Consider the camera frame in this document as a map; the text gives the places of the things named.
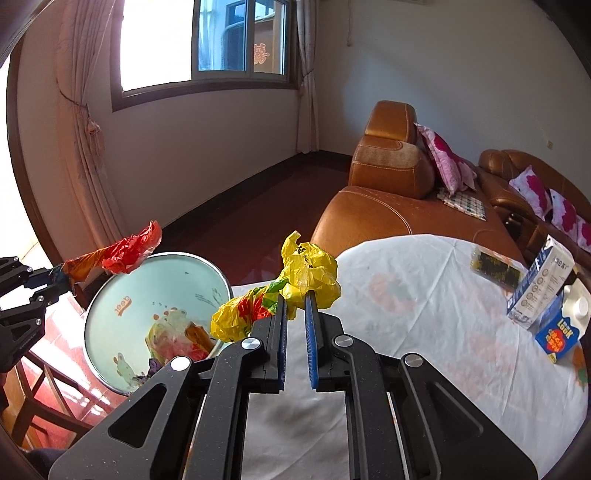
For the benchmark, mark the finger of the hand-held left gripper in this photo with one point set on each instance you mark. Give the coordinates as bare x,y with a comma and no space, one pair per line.
41,277
46,300

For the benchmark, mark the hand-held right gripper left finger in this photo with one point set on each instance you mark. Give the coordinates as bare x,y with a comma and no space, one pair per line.
282,350

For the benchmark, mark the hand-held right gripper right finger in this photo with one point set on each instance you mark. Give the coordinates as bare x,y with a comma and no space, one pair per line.
311,350

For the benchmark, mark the yellow plastic bag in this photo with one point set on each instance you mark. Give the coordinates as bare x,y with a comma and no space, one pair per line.
314,267

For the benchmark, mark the red foil wrapper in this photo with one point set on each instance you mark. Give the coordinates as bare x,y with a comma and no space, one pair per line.
129,251

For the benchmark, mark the light green cartoon print bin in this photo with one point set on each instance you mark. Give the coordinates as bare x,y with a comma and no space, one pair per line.
138,286

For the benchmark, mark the clear red print plastic bag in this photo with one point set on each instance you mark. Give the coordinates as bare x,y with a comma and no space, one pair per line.
178,330

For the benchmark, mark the purple snack wrapper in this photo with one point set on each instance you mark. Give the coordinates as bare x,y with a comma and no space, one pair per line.
154,369

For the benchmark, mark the dark wooden chair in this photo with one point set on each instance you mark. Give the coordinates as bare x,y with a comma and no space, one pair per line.
60,374

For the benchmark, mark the white orange print tablecloth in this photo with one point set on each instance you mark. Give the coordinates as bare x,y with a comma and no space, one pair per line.
415,314

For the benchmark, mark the tied beige curtain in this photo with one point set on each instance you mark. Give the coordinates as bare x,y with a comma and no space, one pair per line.
87,138

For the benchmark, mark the brown leather chaise sofa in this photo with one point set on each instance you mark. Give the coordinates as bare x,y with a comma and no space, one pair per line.
383,217

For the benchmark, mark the dark snack packet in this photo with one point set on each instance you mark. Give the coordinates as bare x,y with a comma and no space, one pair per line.
496,267

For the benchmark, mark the checkered cloth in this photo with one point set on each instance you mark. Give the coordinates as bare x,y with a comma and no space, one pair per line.
464,203

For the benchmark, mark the pink floral pillow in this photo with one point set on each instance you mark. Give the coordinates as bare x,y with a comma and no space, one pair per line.
563,210
584,235
443,152
531,191

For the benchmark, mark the tall white blue carton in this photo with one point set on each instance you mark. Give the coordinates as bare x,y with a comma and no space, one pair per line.
542,281

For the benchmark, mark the blue gable top carton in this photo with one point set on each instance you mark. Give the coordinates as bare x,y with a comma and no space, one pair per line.
561,332

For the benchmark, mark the sliding glass window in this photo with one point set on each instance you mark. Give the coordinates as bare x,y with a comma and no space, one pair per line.
221,37

